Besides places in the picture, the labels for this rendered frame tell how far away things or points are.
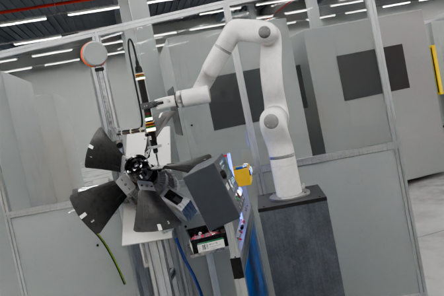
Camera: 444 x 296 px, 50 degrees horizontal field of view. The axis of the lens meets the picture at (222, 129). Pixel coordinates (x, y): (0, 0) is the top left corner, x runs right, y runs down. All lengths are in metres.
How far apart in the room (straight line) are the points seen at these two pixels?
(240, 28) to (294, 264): 1.08
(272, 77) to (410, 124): 4.35
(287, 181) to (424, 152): 4.43
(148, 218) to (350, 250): 1.44
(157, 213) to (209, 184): 0.79
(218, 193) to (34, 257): 2.23
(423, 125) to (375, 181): 3.46
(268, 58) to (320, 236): 0.82
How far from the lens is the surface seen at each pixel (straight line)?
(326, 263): 2.23
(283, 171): 2.20
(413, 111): 6.43
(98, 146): 2.56
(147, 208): 2.24
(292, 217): 2.15
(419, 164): 6.50
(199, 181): 1.49
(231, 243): 1.83
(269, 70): 2.18
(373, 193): 3.11
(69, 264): 3.46
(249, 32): 2.18
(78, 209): 2.40
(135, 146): 2.78
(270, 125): 2.12
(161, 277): 2.61
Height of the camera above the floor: 1.43
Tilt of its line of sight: 3 degrees down
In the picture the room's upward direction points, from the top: 11 degrees counter-clockwise
